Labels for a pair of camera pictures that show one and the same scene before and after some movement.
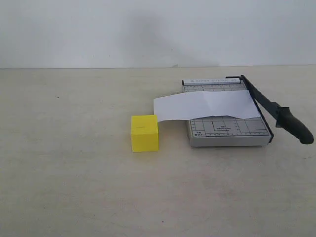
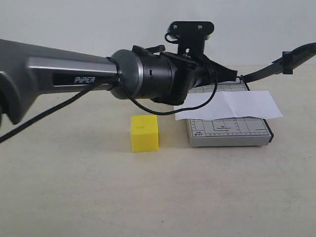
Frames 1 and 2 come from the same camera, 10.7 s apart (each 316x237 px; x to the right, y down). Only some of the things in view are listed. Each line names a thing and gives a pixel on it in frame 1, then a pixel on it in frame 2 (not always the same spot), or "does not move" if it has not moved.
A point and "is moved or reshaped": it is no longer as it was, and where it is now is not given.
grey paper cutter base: (217, 131) does not move
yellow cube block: (144, 133) does not move
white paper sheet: (237, 103) is moved or reshaped
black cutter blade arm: (284, 117) -> (285, 65)
